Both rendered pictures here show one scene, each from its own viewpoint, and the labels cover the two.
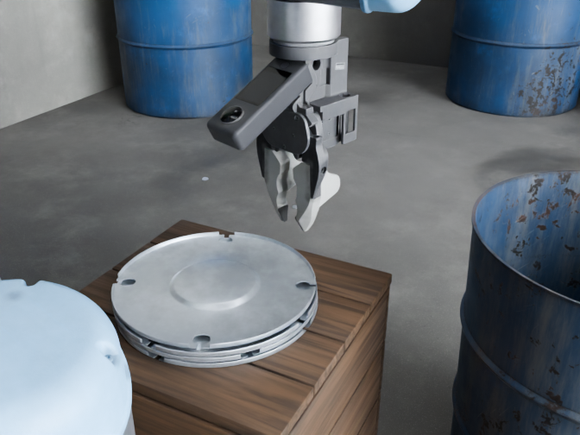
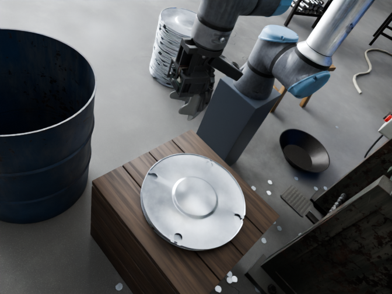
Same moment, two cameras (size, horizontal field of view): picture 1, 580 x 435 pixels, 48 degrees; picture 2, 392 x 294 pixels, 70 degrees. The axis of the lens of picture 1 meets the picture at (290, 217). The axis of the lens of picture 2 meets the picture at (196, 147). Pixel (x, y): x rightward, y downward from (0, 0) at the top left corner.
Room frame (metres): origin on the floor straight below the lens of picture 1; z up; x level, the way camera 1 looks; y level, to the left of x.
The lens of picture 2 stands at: (1.21, 0.05, 1.02)
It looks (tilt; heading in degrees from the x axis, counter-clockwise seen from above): 47 degrees down; 180
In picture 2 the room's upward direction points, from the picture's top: 25 degrees clockwise
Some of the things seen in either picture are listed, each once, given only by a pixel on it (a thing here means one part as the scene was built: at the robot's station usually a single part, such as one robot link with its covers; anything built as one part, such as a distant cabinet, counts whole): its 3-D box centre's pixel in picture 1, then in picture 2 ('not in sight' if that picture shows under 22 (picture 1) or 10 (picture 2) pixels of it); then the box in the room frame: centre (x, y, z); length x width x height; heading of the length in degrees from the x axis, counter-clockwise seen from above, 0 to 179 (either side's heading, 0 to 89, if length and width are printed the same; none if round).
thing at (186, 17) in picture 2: not in sight; (187, 22); (-0.23, -0.26, 0.33); 0.29 x 0.29 x 0.01
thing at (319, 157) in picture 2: not in sight; (301, 153); (0.00, 0.60, 0.04); 0.30 x 0.30 x 0.07
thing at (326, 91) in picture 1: (307, 95); (196, 66); (0.68, -0.02, 0.69); 0.09 x 0.08 x 0.12; 135
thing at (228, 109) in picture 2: not in sight; (229, 126); (0.27, 0.15, 0.23); 0.18 x 0.18 x 0.45; 63
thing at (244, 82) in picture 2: not in sight; (257, 75); (0.27, 0.15, 0.50); 0.15 x 0.15 x 0.10
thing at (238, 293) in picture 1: (215, 282); (195, 196); (0.78, 0.11, 0.38); 0.29 x 0.29 x 0.01
